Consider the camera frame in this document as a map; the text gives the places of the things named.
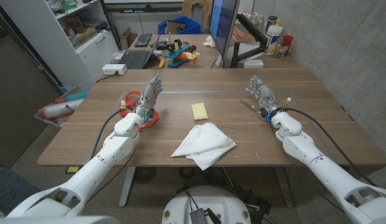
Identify white plush toy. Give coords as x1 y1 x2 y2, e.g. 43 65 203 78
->
203 35 216 49

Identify white power strip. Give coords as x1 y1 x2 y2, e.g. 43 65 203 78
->
101 63 128 76

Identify person's leg in jeans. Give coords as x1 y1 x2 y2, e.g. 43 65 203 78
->
0 164 41 215

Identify teal foam roll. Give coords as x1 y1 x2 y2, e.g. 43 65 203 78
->
64 90 89 102

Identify red cup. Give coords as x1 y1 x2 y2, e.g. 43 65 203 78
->
281 35 294 49

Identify brown cardboard box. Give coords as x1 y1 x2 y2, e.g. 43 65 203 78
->
120 27 138 50

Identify black framed whiteboard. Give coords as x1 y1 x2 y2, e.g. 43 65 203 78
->
101 0 184 14

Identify grey table leg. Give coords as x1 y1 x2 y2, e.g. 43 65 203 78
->
118 167 136 208
273 166 295 208

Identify red printed box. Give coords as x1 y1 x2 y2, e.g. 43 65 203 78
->
232 26 256 43

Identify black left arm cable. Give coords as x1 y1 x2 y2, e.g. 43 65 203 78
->
87 107 128 161

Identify blue plastic bin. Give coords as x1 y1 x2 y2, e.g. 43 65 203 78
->
158 15 202 35

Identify computer monitor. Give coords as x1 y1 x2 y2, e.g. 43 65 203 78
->
209 0 240 60

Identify black laptop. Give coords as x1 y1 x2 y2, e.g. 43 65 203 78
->
118 34 161 70

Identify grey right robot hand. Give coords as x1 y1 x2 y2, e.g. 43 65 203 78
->
245 75 283 121

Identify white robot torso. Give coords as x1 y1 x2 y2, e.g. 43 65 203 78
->
161 185 252 224

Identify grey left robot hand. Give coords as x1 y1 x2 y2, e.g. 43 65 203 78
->
134 73 164 121

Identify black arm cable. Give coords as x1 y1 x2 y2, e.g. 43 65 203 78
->
87 107 128 161
285 107 379 187

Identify small white box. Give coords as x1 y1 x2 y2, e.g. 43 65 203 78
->
242 59 265 69

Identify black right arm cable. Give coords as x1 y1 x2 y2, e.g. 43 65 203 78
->
285 107 379 187

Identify teal orange toy airplane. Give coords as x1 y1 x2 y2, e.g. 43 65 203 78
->
164 39 200 68

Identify clear glass jar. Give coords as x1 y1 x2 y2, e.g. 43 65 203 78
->
275 42 289 59

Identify white wipes canister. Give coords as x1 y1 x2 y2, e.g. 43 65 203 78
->
263 24 283 57

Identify grey scissors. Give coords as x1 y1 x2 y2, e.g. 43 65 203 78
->
239 98 270 123

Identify white shelf cabinet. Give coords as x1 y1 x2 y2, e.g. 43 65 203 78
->
0 0 119 90

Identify yellow sponge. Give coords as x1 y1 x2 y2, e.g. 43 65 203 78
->
191 102 210 121

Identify dark lidded bottle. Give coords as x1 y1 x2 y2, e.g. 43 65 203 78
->
266 16 278 32

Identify orange plastic holder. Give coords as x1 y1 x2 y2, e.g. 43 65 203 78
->
118 90 161 133

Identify black round fan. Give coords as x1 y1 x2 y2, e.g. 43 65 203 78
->
133 167 158 184

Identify white cloth napkin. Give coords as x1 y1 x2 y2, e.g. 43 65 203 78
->
171 122 237 171

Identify black keyboard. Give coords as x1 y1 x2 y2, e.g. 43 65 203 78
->
134 32 153 48

